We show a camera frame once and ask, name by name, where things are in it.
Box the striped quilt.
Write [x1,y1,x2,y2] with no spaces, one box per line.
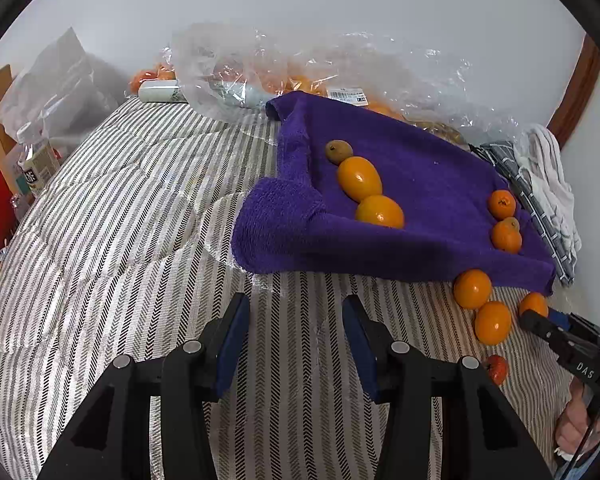
[0,96,577,480]

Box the grey checked folded cloth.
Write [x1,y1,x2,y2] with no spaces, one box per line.
[470,141,576,287]

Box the crumpled clear bag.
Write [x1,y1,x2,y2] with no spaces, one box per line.
[0,28,118,155]

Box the clear plastic fruit bag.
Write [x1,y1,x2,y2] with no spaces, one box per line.
[171,22,527,145]

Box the big blemished orange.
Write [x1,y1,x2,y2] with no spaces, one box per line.
[491,218,522,255]

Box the orange tangerine with stem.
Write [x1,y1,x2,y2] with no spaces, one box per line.
[488,190,517,221]

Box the brown wooden door frame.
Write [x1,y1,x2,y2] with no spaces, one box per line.
[547,35,600,150]

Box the white striped towel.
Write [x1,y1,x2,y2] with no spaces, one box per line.
[514,125,582,266]

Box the purple towel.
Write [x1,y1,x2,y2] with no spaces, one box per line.
[232,91,556,295]

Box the clear plastic bag left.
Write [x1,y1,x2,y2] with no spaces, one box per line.
[126,47,176,96]

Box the white roll of bags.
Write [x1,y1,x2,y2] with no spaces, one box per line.
[137,79,186,103]

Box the person's right hand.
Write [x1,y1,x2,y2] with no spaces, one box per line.
[554,378,600,455]

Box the small red fruit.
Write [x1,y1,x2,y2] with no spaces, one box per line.
[483,354,508,387]

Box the oval orange fruit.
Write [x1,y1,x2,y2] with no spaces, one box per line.
[337,156,382,203]

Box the small green-brown fruit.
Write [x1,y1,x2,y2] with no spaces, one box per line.
[325,139,353,166]

